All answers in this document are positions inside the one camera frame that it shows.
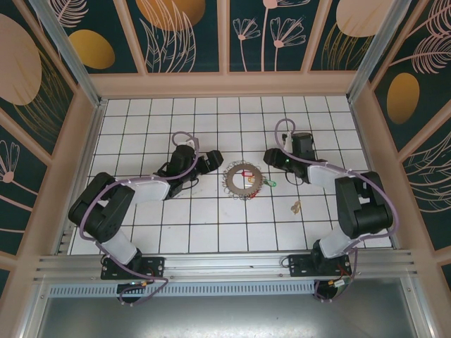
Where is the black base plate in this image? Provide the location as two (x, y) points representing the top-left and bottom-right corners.
(288, 253), (353, 279)
(101, 256), (166, 281)

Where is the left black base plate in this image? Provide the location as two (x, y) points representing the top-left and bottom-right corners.
(101, 256), (166, 281)

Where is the aluminium frame post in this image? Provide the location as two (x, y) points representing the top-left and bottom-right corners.
(30, 0), (106, 106)
(347, 0), (412, 103)

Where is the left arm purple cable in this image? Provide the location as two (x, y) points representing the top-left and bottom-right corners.
(80, 131), (172, 306)

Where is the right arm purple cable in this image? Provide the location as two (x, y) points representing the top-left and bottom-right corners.
(274, 118), (401, 303)

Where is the aluminium mounting rail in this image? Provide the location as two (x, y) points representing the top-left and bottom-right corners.
(33, 249), (420, 284)

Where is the silver metal keyring disc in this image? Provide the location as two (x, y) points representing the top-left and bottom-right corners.
(221, 160), (266, 201)

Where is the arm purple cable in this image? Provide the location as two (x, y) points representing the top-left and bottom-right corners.
(80, 131), (172, 306)
(274, 118), (401, 303)

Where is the grey slotted cable duct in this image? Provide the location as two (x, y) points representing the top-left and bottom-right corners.
(47, 281), (318, 296)

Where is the grey metal sheet panel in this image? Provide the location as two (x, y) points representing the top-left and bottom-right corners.
(19, 277), (433, 338)

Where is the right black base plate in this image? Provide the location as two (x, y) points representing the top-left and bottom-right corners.
(288, 253), (353, 279)

